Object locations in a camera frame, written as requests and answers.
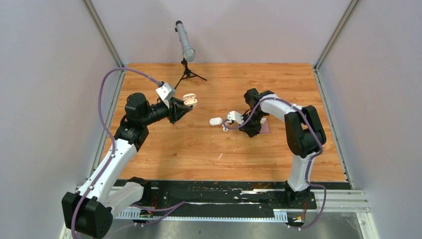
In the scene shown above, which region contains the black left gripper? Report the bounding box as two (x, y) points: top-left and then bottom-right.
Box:
(141, 96), (193, 126)

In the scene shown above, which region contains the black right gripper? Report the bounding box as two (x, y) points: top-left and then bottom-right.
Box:
(237, 111), (265, 137)

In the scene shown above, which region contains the white gold-trimmed earbud case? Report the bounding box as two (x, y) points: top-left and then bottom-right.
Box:
(182, 93), (198, 107)

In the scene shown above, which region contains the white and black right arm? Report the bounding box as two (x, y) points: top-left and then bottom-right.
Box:
(239, 88), (326, 208)

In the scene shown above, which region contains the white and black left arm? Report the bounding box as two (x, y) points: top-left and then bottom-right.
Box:
(62, 93), (198, 239)

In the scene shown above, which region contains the white oval earbud case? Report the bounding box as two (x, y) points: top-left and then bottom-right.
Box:
(209, 117), (223, 126)

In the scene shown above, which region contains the black microphone tripod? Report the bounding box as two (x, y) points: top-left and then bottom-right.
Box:
(174, 58), (207, 89)

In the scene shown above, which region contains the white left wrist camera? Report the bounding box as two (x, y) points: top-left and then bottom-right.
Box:
(155, 82), (176, 109)

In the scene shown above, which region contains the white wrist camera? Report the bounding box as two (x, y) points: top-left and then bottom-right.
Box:
(226, 111), (244, 125)
(155, 82), (176, 109)

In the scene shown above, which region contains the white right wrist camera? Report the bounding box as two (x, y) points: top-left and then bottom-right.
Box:
(226, 111), (244, 125)

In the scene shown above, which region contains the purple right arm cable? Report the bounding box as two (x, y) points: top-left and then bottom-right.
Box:
(222, 97), (327, 230)

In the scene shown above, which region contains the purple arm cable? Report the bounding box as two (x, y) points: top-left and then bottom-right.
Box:
(222, 97), (327, 230)
(71, 67), (185, 239)

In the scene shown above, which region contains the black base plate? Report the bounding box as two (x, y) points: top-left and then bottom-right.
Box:
(137, 180), (317, 219)

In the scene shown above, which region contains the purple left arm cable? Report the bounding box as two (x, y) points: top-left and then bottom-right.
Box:
(71, 67), (185, 239)

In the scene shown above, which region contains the white cable duct strip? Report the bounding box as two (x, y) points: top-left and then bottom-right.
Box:
(112, 208), (289, 223)

